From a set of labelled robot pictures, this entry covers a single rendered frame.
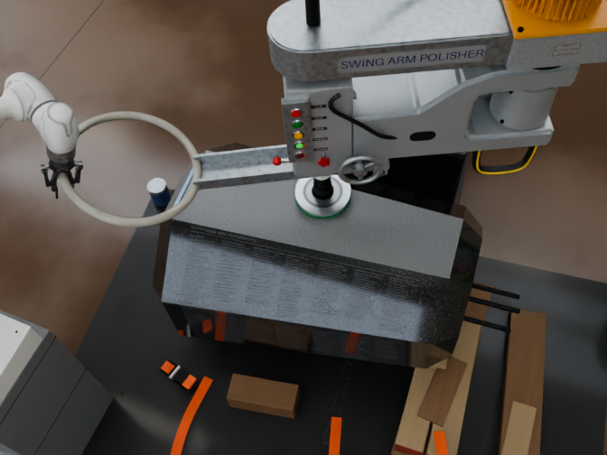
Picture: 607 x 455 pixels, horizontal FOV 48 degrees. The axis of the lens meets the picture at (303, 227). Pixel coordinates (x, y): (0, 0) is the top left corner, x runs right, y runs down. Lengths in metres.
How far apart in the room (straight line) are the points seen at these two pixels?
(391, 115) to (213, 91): 2.20
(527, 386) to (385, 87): 1.58
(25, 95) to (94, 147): 1.89
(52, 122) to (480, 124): 1.34
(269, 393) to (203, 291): 0.62
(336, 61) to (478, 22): 0.40
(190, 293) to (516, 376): 1.47
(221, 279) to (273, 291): 0.21
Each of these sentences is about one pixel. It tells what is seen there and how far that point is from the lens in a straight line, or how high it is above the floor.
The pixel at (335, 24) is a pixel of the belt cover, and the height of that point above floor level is 1.72.
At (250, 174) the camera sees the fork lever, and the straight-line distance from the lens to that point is 2.37.
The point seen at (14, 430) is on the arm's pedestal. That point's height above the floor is 0.64.
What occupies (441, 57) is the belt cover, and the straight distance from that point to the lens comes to 1.96.
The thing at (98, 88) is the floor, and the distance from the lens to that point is 4.42.
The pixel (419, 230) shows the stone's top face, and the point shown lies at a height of 0.85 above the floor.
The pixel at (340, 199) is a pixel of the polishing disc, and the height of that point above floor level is 0.90.
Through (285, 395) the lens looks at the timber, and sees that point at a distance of 3.04.
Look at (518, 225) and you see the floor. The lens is 3.65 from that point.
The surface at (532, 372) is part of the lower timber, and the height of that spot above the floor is 0.08.
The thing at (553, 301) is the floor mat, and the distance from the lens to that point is 3.47.
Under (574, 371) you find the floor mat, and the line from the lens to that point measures 3.35.
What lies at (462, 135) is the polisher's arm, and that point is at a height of 1.29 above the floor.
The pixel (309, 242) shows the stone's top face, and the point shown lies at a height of 0.85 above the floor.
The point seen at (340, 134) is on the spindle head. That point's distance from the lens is 2.14.
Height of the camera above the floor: 3.02
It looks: 58 degrees down
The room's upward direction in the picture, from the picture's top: 6 degrees counter-clockwise
